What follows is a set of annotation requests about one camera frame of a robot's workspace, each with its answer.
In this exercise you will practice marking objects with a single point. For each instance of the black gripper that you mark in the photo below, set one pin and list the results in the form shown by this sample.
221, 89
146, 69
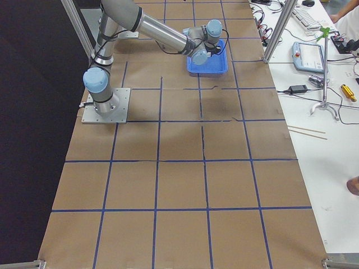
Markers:
212, 50

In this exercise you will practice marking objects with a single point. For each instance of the blue plastic tray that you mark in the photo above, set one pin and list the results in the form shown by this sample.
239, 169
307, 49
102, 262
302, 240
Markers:
203, 64

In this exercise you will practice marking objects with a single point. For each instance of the teach pendant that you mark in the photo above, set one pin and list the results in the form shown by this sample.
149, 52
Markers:
308, 57

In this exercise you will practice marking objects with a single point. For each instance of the black power adapter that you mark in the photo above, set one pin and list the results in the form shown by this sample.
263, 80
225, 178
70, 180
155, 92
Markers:
297, 89

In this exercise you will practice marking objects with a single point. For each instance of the white keyboard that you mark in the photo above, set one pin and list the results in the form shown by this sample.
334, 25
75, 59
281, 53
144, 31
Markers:
302, 17

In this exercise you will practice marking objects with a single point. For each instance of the black computer mouse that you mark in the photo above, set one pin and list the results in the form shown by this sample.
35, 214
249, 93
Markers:
308, 3

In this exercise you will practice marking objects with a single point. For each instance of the metal stand with green clip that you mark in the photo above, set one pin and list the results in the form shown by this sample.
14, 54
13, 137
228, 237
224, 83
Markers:
324, 104

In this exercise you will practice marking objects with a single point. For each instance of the yellow metal cylinder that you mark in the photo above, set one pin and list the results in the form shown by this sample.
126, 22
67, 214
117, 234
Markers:
348, 92

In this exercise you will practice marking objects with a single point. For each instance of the aluminium frame post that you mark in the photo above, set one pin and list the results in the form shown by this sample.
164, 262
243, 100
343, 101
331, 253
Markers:
278, 30
74, 15

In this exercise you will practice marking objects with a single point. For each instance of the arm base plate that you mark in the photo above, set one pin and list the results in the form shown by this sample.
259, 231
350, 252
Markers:
113, 111

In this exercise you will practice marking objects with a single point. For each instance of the aluminium frame post left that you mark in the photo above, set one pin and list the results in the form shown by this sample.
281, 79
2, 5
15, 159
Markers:
74, 15

